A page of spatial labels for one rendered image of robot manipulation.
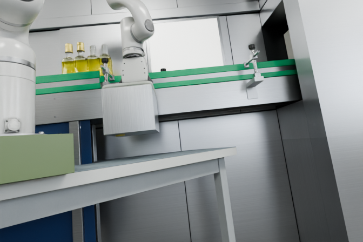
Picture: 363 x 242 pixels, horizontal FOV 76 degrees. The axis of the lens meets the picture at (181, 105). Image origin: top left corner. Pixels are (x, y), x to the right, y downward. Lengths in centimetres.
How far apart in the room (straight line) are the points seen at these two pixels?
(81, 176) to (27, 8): 44
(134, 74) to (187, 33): 56
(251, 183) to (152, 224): 55
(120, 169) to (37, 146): 23
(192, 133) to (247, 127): 31
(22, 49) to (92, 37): 75
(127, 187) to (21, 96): 37
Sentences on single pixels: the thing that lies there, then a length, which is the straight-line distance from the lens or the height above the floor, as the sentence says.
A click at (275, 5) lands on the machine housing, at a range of 137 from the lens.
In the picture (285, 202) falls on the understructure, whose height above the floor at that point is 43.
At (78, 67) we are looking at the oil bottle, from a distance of 122.
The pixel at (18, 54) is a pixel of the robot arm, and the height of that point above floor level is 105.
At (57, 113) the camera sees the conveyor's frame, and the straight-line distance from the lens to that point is 107.
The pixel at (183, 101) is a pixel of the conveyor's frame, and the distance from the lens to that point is 106.
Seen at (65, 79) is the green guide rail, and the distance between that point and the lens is 110.
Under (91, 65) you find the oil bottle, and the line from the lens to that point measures 121.
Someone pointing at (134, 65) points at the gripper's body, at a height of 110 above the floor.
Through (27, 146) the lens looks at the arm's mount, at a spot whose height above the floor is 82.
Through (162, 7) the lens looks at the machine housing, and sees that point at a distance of 149.
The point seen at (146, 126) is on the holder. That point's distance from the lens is 78.
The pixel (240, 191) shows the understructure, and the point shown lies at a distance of 132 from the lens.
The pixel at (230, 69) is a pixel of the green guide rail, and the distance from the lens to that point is 115.
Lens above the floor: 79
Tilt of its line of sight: 9 degrees up
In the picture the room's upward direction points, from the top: 6 degrees counter-clockwise
